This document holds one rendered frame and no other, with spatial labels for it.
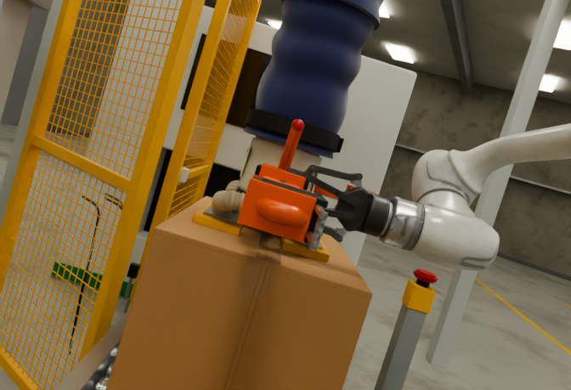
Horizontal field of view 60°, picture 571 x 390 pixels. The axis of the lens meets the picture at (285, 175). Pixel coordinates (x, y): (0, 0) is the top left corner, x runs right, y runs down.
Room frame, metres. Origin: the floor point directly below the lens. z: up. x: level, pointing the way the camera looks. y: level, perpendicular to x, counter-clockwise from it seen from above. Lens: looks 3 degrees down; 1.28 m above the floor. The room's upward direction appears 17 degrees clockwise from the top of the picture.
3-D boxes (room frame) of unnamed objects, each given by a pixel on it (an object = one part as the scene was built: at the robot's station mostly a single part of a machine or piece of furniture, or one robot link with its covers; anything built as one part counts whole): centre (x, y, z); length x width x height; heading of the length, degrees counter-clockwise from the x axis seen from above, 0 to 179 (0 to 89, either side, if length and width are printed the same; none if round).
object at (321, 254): (1.16, -0.08, 1.09); 0.34 x 0.10 x 0.05; 2
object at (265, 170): (0.91, 0.01, 1.20); 0.10 x 0.08 x 0.06; 92
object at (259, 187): (0.56, 0.00, 1.21); 0.08 x 0.07 x 0.05; 2
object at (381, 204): (0.90, -0.15, 1.20); 0.09 x 0.07 x 0.08; 92
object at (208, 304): (1.14, 0.00, 0.87); 0.60 x 0.40 x 0.40; 2
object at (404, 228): (0.91, -0.23, 1.20); 0.09 x 0.06 x 0.09; 2
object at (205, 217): (1.15, 0.11, 1.09); 0.34 x 0.10 x 0.05; 2
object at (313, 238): (0.61, -0.05, 1.21); 0.31 x 0.03 x 0.05; 2
